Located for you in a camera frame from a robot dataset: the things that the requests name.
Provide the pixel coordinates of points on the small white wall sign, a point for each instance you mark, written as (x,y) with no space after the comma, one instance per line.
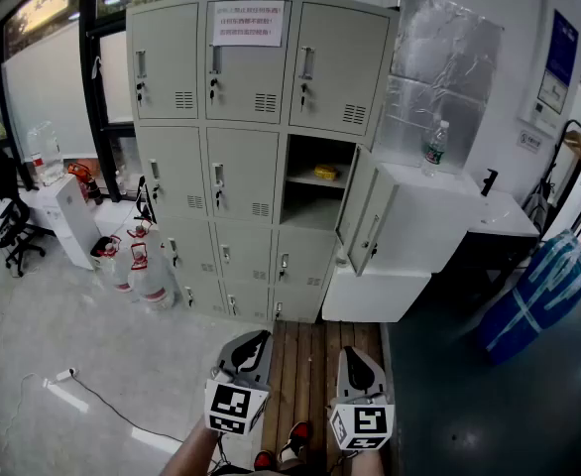
(528,141)

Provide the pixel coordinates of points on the person's right shoe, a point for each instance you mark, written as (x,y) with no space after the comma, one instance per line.
(295,439)

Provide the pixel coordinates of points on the grey metal locker cabinet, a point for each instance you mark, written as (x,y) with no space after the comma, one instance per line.
(241,166)

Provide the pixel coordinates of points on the black office chair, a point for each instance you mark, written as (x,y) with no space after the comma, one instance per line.
(10,221)

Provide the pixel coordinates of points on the blue wrapped package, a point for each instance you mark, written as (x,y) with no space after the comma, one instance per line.
(533,305)

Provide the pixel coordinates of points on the person's left shoe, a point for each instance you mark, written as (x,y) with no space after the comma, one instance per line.
(264,460)

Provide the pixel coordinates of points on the wooden slat pallet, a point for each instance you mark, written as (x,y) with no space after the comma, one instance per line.
(310,365)

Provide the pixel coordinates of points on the white stepped block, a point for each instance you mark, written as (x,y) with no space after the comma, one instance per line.
(419,226)

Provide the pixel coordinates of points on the clear green label water bottle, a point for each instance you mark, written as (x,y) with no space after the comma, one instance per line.
(434,154)

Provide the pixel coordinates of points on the blue wall poster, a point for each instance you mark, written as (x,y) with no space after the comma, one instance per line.
(560,47)

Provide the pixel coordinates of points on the person's left forearm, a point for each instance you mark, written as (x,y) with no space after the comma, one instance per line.
(189,451)

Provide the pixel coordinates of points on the white power strip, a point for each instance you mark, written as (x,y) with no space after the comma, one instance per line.
(66,374)

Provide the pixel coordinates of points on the white wall control panel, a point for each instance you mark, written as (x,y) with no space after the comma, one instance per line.
(538,114)

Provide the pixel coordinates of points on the large clear water jug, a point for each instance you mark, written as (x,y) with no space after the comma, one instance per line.
(45,152)

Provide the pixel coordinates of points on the yellow snack packet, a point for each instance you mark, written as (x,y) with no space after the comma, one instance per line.
(326,172)

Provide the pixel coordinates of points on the white paper notice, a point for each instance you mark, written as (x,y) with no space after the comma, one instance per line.
(248,23)

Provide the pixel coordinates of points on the silver foil sheet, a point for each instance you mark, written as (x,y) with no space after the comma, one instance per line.
(444,67)

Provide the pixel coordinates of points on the person's shoe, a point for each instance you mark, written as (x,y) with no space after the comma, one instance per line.
(295,439)
(264,460)

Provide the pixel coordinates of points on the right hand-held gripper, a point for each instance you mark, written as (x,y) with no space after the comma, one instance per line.
(362,419)

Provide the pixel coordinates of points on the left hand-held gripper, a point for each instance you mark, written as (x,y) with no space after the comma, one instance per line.
(238,399)

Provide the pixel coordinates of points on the white water dispenser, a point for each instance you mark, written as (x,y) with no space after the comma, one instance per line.
(72,216)

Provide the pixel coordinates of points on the grey backpack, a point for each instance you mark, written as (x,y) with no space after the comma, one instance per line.
(538,211)

